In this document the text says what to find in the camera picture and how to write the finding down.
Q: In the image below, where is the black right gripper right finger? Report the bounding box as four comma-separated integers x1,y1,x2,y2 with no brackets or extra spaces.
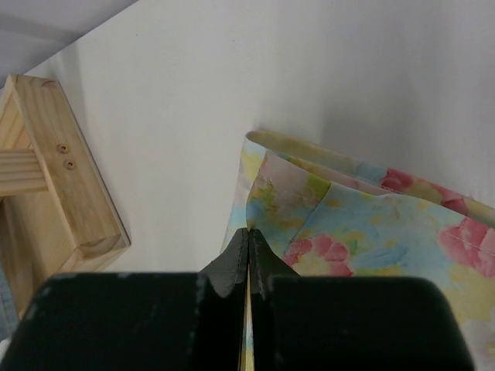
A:
248,230,474,370

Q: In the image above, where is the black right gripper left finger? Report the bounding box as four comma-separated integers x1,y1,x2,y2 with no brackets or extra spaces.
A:
7,229,248,370

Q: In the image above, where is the floral pastel skirt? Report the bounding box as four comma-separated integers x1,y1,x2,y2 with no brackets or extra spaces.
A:
226,131,494,370

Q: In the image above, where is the light blue denim garment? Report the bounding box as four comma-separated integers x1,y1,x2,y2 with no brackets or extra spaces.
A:
0,268,19,341

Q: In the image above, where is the wooden clothes rack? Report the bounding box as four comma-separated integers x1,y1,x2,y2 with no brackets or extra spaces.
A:
1,74,131,317

